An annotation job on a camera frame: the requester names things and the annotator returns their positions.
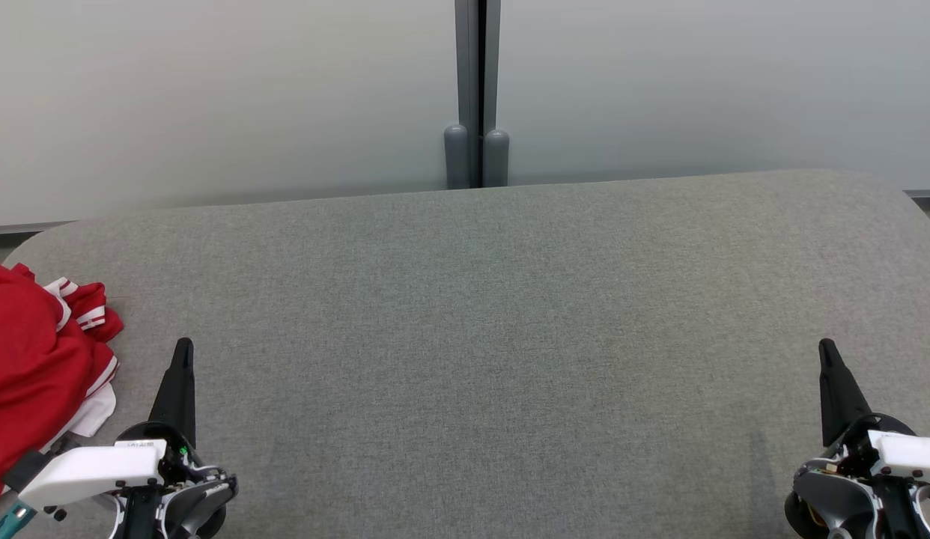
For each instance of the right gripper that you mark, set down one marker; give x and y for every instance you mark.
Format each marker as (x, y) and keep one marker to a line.
(903, 453)

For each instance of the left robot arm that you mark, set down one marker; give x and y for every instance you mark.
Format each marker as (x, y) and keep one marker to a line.
(188, 505)

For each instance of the red and white jersey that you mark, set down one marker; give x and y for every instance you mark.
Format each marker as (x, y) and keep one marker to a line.
(23, 359)

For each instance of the grey rounded partition foot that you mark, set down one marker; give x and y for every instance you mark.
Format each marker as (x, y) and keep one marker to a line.
(457, 157)
(496, 159)

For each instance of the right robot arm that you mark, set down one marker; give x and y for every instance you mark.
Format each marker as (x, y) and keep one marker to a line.
(832, 498)

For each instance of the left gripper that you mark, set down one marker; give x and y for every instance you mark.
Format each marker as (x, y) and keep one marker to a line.
(90, 471)

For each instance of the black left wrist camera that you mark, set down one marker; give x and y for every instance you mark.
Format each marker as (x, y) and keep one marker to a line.
(23, 469)

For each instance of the grey double partition post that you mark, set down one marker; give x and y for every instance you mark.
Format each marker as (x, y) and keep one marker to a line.
(465, 60)

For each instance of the grey partition base rail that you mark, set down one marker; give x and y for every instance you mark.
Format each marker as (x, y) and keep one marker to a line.
(925, 194)
(23, 228)

